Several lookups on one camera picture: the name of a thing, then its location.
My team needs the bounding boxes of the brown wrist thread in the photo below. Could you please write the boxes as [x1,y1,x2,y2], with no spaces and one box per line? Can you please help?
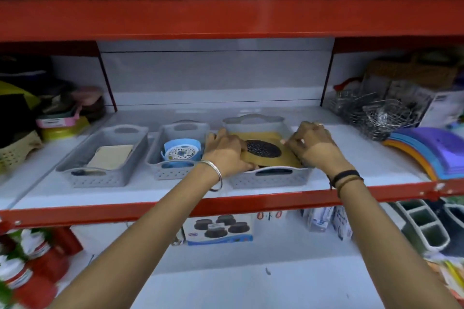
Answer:
[337,176,364,198]

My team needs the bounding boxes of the box with black round pads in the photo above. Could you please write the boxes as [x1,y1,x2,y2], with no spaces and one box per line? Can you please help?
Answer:
[182,214,254,246]

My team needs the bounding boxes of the beige card packet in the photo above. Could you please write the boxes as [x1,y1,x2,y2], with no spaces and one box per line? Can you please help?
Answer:
[86,144,134,171]

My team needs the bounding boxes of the yellow carded black sink strainer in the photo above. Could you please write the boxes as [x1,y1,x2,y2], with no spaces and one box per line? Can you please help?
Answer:
[232,132,303,169]

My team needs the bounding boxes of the black wrist band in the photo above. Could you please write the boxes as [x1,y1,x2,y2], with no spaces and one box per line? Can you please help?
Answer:
[329,170,361,189]

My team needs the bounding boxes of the red metal shelf rack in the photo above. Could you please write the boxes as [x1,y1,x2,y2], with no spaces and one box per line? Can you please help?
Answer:
[0,0,464,235]

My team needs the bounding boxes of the brown round containers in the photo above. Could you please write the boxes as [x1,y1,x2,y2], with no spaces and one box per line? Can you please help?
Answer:
[69,86,106,123]

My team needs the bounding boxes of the yellow plastic container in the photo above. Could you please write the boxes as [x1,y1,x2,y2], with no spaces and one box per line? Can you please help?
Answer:
[40,117,90,142]

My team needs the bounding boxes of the blue round strainer packet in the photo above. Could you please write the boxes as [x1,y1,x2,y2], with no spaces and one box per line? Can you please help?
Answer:
[161,139,202,169]

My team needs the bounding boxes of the pink plastic container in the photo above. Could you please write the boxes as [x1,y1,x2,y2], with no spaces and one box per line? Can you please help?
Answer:
[36,106,81,129]

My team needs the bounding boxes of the person's right forearm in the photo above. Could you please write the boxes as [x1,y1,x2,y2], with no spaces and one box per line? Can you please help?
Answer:
[335,176,463,309]

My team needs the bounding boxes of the person's right hand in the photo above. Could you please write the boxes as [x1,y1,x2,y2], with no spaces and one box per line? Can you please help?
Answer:
[281,121,352,177]

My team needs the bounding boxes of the grey plastic basket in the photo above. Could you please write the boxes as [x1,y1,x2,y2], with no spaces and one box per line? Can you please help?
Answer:
[146,120,211,181]
[55,125,149,189]
[222,114,313,190]

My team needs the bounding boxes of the pile of steel wire baskets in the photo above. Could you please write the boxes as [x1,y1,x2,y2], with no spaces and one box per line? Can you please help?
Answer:
[328,88,421,141]

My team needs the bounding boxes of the white cardboard box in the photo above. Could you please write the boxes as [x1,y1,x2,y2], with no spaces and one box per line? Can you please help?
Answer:
[420,89,464,129]

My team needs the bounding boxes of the beige woven plastic basket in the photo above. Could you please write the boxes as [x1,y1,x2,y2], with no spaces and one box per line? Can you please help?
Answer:
[0,130,43,175]

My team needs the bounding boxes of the stack of coloured plastic boards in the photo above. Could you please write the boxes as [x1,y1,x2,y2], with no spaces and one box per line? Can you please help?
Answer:
[382,127,464,181]

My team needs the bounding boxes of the black and yellow bag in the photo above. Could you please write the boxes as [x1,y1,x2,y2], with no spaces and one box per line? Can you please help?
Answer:
[0,81,41,148]

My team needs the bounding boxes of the group of red white jars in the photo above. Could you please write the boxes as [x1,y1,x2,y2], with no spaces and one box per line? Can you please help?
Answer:
[0,226,84,309]

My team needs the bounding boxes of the person's left hand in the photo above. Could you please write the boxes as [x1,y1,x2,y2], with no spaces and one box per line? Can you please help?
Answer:
[202,128,259,179]

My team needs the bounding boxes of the white packet with red print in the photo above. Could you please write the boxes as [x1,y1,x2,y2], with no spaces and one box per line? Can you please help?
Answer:
[256,210,288,222]

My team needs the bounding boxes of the person's left forearm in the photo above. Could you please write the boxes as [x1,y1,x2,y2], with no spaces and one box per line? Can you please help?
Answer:
[49,171,222,309]

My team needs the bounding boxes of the silver bangle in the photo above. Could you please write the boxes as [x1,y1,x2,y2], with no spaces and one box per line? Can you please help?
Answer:
[197,160,223,192]

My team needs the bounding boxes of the small white box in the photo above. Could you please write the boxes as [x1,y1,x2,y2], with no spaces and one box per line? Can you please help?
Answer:
[302,207,335,233]
[332,206,353,241]

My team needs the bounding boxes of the white plastic cutlery holder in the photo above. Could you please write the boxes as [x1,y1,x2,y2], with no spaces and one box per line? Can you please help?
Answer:
[393,199,451,253]

